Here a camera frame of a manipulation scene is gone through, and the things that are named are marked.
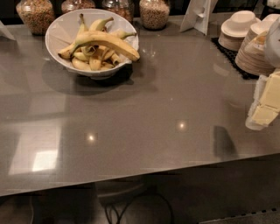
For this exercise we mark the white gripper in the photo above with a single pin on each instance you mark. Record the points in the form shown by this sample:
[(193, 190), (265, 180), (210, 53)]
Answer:
[(274, 44)]

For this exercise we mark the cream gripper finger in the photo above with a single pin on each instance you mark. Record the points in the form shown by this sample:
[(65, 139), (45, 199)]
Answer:
[(264, 115)]

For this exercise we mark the large top yellow banana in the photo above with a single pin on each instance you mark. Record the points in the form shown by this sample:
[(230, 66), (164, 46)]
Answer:
[(100, 38)]

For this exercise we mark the banana right with stem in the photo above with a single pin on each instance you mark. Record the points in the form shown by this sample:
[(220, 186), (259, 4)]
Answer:
[(122, 34)]

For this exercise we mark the bottom middle banana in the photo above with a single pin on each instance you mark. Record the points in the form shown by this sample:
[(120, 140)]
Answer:
[(95, 63)]

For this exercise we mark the white ceramic bowl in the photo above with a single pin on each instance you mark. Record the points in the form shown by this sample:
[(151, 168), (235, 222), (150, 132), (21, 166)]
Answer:
[(62, 32)]

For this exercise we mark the curved banana back right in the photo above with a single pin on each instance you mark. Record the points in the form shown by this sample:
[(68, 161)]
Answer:
[(100, 24)]

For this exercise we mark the bottom left small banana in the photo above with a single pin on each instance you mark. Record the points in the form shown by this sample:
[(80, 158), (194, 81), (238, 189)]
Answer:
[(81, 65)]

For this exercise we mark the upright banana at back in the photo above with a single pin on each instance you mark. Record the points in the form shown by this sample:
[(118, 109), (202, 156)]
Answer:
[(83, 27)]

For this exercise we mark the stack of paper plates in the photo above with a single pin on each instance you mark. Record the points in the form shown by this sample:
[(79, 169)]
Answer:
[(250, 57)]

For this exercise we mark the black rubber mat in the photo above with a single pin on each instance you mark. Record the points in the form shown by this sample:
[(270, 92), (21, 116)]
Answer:
[(230, 55)]

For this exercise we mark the stack of white bowls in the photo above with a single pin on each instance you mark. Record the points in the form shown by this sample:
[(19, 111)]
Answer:
[(234, 30)]

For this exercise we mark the white paper sign stand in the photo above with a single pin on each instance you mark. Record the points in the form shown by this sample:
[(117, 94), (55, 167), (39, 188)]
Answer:
[(197, 15)]

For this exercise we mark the glass jar of cereal right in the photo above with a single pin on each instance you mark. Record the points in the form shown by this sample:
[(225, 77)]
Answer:
[(154, 13)]

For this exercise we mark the glass jar of cereal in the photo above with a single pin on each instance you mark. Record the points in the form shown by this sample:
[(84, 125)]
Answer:
[(154, 13), (37, 15)]

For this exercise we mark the glass jar of cereal left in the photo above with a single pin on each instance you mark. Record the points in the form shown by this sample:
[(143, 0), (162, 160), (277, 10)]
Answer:
[(37, 15)]

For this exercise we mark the white card left edge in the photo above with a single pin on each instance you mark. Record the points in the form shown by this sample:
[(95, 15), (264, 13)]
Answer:
[(5, 32)]

